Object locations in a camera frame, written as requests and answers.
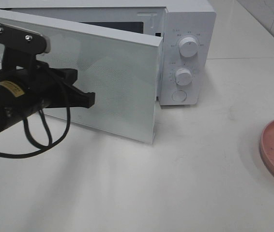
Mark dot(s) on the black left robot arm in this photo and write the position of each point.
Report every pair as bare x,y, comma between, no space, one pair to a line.
16,105

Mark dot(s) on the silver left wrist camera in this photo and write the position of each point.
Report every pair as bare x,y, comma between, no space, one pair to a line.
24,40

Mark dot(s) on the white microwave oven body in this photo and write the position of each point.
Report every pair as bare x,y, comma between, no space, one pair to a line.
141,21

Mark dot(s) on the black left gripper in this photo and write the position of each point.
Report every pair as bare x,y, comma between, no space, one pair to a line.
43,81

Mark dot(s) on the white microwave door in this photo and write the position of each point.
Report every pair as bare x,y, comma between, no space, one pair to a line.
120,67

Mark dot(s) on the round white door button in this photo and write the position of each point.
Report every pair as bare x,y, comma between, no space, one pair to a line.
179,96

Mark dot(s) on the white power knob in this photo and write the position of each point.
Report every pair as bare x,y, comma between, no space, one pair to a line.
188,46

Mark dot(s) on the white timer knob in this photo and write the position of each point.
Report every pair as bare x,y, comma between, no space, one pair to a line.
183,77

